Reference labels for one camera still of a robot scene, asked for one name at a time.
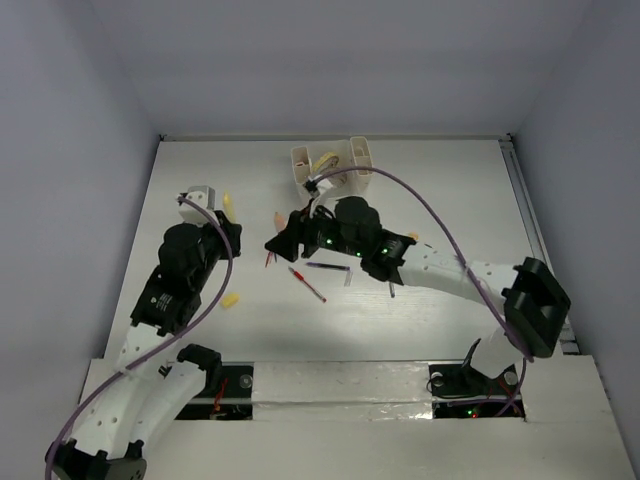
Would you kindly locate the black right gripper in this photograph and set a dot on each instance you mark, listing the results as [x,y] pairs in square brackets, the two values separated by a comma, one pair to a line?
[298,232]

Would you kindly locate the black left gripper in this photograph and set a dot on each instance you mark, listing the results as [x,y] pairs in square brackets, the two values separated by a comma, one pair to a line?
[234,230]

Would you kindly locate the yellow highlighter marker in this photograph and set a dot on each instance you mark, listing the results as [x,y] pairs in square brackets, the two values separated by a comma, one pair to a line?
[228,207]

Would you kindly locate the yellow eraser block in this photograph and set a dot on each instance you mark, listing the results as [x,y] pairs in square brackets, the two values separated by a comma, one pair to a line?
[229,300]

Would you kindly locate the patterned washi tape roll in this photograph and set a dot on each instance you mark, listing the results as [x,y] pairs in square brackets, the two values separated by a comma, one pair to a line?
[327,161]

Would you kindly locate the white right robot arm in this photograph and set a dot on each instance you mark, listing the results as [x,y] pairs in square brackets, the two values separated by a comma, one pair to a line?
[530,304]

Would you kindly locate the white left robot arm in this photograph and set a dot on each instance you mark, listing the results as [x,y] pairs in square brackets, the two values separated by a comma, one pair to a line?
[112,432]

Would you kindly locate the pink highlighter marker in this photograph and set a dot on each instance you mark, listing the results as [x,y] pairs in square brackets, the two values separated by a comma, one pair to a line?
[280,222]

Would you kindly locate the purple gel pen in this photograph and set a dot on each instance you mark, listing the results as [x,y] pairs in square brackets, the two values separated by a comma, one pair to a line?
[328,266]

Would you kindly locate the red gel pen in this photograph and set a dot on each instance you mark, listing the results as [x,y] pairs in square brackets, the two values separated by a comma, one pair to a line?
[310,287]

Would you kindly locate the white perforated organizer basket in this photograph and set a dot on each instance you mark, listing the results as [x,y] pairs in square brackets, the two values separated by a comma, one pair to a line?
[352,152]

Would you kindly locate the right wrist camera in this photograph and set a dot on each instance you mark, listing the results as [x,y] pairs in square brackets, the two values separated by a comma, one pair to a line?
[320,190]

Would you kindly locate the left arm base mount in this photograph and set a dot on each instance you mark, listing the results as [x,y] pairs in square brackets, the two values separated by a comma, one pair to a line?
[229,400]

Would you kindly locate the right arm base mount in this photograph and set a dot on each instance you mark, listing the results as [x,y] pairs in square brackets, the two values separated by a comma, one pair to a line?
[460,392]

